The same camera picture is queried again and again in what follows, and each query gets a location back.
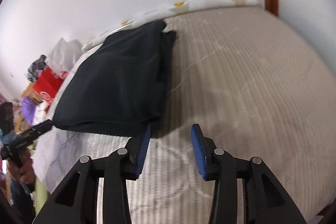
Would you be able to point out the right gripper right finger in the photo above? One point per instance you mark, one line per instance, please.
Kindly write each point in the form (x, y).
(265, 200)

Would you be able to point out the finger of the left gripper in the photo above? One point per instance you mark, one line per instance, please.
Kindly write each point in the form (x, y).
(39, 129)

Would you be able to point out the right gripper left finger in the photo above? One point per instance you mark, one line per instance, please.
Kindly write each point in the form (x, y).
(75, 198)

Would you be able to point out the black sweatshirt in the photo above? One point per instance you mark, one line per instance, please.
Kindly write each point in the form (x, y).
(122, 88)

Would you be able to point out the person's left hand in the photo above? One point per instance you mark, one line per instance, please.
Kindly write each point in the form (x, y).
(25, 173)

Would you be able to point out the white dotted blanket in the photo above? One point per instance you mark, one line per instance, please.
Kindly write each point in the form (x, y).
(40, 113)

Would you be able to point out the wooden headboard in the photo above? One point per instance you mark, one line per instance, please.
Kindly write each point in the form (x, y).
(20, 123)

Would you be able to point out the purple cloth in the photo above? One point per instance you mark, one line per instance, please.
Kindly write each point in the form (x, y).
(28, 107)

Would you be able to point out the green bedding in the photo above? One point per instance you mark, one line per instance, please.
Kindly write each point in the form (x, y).
(41, 195)

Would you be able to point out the red paper shopping bag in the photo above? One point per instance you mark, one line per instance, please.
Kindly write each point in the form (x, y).
(48, 84)

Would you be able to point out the grey plaid cloth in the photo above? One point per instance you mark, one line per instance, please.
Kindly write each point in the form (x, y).
(36, 68)

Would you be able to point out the white Miniso plastic bag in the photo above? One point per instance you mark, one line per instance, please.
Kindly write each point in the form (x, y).
(64, 55)

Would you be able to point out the striped quilted mattress cover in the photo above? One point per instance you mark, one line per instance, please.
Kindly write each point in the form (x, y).
(257, 89)

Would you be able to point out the white floral bed sheet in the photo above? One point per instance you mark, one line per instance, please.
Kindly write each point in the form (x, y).
(174, 9)

